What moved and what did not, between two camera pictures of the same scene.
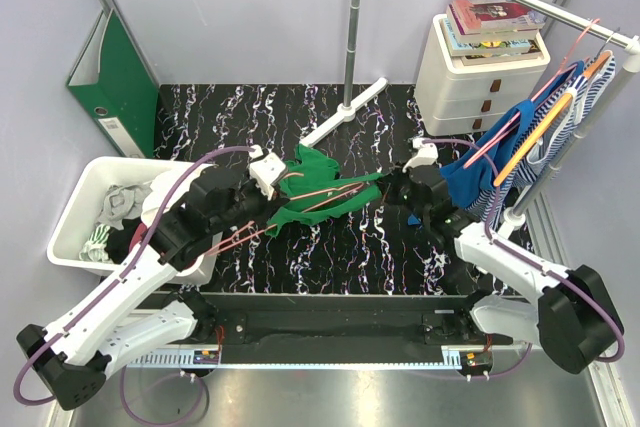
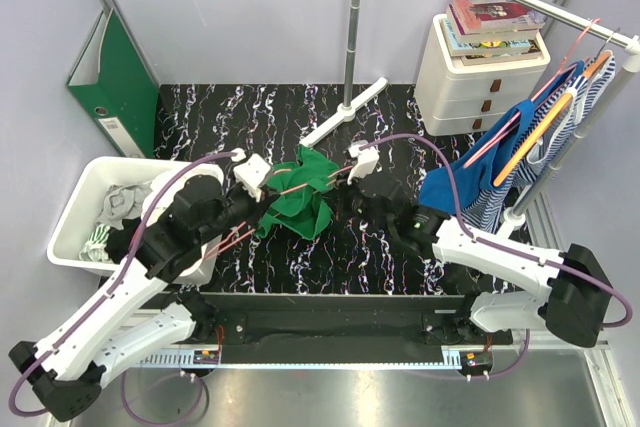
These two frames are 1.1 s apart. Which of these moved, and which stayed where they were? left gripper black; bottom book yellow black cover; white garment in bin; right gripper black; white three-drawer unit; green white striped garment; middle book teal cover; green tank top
Moved: right gripper black; green tank top
Stayed: green white striped garment; middle book teal cover; white garment in bin; bottom book yellow black cover; white three-drawer unit; left gripper black
